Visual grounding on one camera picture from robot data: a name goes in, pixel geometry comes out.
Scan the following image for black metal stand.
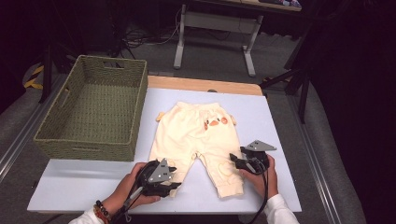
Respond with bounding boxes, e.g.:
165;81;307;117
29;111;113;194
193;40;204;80
38;43;86;104

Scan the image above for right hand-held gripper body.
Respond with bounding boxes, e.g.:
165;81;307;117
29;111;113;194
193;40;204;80
239;139;277;175

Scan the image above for right hand-held gripper cable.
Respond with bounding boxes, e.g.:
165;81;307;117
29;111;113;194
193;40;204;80
247;172;271;224

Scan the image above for white table board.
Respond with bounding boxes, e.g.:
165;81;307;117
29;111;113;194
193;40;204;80
27;87;303;216

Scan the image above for green woven basket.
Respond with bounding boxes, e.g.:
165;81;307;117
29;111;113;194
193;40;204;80
33;54;149;162

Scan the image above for cream baby pants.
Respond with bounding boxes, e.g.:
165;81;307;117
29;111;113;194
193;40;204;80
148;101;246;200

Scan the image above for bundle of floor cables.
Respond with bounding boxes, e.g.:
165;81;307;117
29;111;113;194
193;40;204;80
120;8;185;61

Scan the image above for person's right hand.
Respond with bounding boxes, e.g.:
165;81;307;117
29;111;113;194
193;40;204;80
238;154;279;200

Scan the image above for yellow and black floor tape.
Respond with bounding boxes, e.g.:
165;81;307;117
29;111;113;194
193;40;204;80
23;63;46;91

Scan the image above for black tripod stand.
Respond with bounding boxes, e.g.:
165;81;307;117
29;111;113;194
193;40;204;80
259;18;316;124

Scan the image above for beaded bracelets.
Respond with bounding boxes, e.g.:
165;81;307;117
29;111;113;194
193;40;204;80
92;199;113;224

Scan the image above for white-legged desk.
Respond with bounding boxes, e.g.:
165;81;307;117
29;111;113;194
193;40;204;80
173;0;303;78

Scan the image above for person's left hand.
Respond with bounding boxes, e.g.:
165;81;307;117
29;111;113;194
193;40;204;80
106;161;162;210

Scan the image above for hand-held gripper cable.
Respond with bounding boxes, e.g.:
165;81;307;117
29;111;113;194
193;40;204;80
247;172;271;224
110;183;148;224

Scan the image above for aluminium floor rail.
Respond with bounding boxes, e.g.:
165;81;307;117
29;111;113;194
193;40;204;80
0;74;68;185
285;92;344;224

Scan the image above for left hand-held gripper cable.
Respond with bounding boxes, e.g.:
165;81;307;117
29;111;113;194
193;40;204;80
110;183;148;224

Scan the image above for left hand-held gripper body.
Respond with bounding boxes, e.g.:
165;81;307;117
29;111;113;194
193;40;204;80
134;157;176;198

